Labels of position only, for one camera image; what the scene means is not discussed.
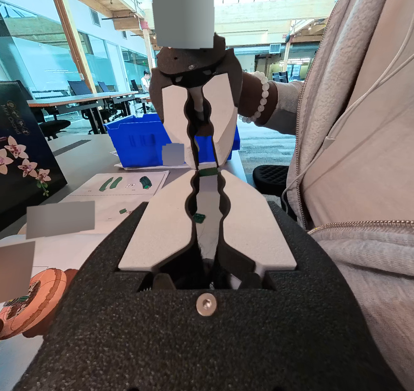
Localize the open instruction booklet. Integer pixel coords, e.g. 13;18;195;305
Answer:
0;170;170;340

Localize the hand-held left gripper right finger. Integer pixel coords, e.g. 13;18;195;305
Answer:
217;170;297;273

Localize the wooden-edged background desk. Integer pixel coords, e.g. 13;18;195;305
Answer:
27;91;140;135
134;93;152;115

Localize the blue plastic bin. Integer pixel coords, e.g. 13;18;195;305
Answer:
103;114;241;169

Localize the person's right forearm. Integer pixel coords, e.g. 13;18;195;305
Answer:
265;80;303;137

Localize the dark grey desk cable cover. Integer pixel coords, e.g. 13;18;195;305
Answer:
53;139;93;157

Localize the white bead bracelet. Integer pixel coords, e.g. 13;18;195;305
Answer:
239;70;270;124

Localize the black orchid print set box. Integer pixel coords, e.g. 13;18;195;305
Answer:
0;80;68;233

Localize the white earphone cable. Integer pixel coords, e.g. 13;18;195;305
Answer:
281;25;405;214

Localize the black mesh office chair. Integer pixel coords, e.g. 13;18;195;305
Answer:
252;165;290;204

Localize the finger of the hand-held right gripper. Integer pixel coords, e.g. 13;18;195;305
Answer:
202;73;240;166
161;84;198;170

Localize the person's right hand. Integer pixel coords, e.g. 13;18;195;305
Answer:
239;72;265;117

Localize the white paper sheet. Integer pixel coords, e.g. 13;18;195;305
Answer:
110;152;169;171

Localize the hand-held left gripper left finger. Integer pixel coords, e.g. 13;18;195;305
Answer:
118;170;198;273

